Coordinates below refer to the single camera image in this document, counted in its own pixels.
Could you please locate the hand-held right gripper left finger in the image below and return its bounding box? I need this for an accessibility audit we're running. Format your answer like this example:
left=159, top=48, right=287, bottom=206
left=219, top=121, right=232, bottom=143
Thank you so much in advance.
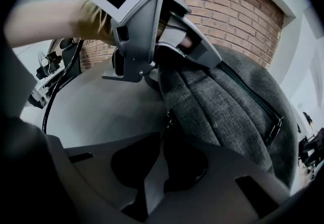
left=47, top=130, right=163, bottom=224

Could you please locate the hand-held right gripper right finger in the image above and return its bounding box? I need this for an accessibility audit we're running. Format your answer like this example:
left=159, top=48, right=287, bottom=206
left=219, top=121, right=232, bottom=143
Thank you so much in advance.
left=143, top=138, right=292, bottom=224

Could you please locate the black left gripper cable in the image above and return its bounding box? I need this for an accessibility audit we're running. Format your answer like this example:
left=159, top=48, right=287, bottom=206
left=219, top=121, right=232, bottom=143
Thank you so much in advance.
left=42, top=37, right=85, bottom=135

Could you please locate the white desk with clutter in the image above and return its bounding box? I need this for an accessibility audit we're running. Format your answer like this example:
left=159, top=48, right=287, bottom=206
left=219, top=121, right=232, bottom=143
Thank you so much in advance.
left=27, top=38, right=82, bottom=110

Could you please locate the black office chair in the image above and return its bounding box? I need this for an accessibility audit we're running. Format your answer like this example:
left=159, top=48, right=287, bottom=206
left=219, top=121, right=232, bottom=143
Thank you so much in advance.
left=59, top=38, right=85, bottom=90

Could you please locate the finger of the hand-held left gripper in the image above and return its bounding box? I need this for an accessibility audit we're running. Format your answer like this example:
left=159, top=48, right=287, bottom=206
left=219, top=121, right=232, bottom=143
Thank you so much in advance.
left=159, top=0, right=224, bottom=69

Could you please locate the person's left hand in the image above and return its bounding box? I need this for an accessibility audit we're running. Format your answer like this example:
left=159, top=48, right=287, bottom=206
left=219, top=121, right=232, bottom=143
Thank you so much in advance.
left=178, top=35, right=193, bottom=49

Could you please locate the person's left forearm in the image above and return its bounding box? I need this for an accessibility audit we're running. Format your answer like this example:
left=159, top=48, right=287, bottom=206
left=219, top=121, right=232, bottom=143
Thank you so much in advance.
left=4, top=0, right=115, bottom=49

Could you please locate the dark grey backpack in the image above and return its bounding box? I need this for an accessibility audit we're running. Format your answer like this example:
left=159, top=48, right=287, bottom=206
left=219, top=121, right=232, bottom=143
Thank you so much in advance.
left=143, top=45, right=300, bottom=195

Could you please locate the small black wheeled chair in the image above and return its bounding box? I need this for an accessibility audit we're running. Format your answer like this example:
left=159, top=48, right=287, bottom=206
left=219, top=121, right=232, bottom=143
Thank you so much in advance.
left=298, top=110, right=324, bottom=168

